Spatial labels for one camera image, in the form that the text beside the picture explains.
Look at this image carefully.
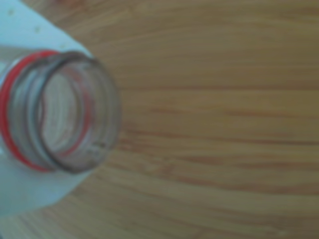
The clear bottle with red label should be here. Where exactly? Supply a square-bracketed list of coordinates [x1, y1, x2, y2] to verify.
[0, 49, 123, 175]

